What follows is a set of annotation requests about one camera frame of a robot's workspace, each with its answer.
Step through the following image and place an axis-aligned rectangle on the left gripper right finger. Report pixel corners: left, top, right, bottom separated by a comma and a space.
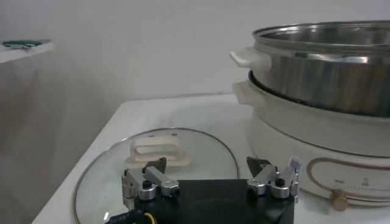
246, 156, 302, 204

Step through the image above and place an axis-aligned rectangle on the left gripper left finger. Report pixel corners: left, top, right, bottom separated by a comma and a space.
121, 156, 180, 211

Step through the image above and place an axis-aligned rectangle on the steel perforated steamer basket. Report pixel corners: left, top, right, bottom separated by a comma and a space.
229, 20, 390, 118

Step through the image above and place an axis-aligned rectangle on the round glass pot lid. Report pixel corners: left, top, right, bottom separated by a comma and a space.
72, 127, 240, 224

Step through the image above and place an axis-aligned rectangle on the cream electric cooking pot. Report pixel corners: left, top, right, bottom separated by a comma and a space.
232, 79, 390, 212

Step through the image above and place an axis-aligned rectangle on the white side table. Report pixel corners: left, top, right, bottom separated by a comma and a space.
0, 39, 55, 64

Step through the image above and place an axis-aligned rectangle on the green scraper tool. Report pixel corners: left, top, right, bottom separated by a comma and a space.
2, 39, 51, 50

